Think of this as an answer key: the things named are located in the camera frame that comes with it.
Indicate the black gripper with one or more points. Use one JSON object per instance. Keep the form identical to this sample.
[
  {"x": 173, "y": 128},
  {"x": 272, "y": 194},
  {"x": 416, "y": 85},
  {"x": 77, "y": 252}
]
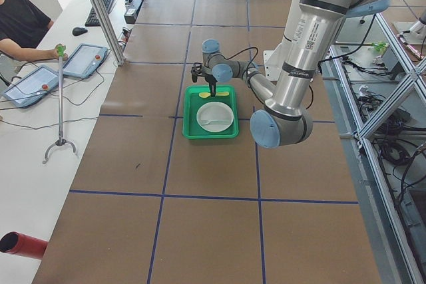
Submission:
[{"x": 211, "y": 81}]

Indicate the yellow plastic spoon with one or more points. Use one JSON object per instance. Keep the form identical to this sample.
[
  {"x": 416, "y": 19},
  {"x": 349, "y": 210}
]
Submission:
[{"x": 208, "y": 94}]

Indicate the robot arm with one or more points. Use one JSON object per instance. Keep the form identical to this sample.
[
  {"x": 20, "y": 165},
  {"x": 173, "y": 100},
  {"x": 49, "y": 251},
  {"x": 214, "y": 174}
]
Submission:
[{"x": 311, "y": 28}]

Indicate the green plastic tray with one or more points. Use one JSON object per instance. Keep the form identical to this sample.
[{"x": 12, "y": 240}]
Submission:
[{"x": 192, "y": 102}]

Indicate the white round plate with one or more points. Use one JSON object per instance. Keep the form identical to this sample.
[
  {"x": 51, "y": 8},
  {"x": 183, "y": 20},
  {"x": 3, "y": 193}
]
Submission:
[{"x": 215, "y": 111}]

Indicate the pale green plastic fork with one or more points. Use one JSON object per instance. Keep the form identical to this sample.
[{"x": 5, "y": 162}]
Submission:
[{"x": 204, "y": 122}]

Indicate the teach pendant far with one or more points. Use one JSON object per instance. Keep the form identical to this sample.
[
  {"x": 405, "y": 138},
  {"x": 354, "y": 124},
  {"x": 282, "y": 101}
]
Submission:
[{"x": 84, "y": 60}]

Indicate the teach pendant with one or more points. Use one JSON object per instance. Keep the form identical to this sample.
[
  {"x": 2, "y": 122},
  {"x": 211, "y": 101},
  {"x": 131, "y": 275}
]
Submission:
[
  {"x": 32, "y": 88},
  {"x": 84, "y": 60}
]

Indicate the black computer mouse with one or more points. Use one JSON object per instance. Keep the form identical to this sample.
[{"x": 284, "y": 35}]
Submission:
[{"x": 77, "y": 31}]

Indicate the teach pendant near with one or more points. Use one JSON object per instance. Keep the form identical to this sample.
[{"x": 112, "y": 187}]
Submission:
[{"x": 32, "y": 88}]

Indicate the person in black shirt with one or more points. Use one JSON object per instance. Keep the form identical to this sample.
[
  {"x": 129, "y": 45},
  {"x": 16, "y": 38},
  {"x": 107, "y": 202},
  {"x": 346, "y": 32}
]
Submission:
[{"x": 23, "y": 27}]

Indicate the red cylinder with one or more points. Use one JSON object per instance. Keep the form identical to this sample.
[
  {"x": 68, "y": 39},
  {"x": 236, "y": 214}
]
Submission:
[{"x": 15, "y": 243}]

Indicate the aluminium frame post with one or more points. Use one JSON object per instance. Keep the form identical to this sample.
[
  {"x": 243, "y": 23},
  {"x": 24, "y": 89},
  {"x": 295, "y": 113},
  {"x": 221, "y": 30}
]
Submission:
[{"x": 108, "y": 31}]

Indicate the green handled reacher grabber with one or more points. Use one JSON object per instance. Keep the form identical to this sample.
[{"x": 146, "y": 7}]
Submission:
[{"x": 61, "y": 141}]

